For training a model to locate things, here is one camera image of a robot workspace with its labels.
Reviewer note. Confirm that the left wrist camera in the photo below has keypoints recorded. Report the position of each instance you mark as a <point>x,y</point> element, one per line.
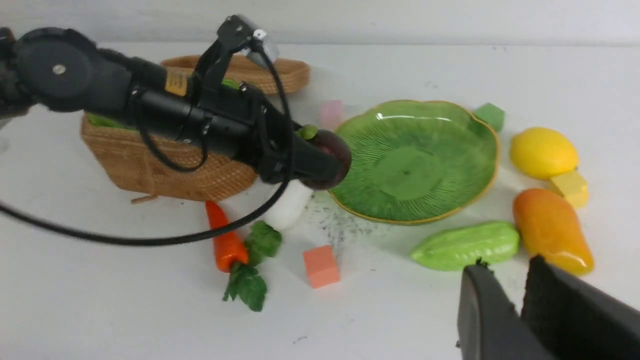
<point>236,35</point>

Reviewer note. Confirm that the white radish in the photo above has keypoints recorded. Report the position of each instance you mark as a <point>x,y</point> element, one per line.
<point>288,209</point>

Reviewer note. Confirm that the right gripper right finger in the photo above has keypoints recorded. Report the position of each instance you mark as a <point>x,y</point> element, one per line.
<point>576,321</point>

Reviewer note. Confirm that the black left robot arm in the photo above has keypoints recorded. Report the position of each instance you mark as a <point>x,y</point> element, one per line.
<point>181,117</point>

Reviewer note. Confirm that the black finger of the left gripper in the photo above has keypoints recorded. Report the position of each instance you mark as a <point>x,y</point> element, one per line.
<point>315,160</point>

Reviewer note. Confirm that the green glass plate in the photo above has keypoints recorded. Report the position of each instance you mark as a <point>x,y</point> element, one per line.
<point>416,162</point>

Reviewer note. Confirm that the yellow foam cube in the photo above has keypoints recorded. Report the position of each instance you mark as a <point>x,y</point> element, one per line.
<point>572,187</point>

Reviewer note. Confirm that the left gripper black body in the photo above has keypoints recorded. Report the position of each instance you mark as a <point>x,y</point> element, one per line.
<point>241,124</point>

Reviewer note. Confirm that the woven wicker basket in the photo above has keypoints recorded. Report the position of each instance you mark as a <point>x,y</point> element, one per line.
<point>132,167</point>

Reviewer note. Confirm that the green foam cube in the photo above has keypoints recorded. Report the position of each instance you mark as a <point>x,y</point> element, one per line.
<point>492,115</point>

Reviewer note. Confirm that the pink foam cube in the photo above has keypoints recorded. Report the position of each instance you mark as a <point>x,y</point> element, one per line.
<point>332,114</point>

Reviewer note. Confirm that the green bitter gourd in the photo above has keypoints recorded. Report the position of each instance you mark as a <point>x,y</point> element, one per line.
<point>451,250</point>

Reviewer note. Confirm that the yellow lemon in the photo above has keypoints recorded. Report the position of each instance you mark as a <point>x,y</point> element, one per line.
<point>541,153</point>

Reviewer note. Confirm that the orange foam cube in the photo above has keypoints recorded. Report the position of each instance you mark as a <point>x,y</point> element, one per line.
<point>321,266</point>

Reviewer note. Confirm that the wicker basket lid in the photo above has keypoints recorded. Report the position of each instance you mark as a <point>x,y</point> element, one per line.
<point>294,74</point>

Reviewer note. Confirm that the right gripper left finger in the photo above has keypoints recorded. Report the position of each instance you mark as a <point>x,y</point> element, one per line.
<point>488,326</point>

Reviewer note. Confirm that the dark purple mangosteen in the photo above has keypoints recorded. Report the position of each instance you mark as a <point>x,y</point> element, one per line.
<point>335,152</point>

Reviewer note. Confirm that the orange mango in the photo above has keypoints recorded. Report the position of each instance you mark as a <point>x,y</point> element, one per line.
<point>549,227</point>

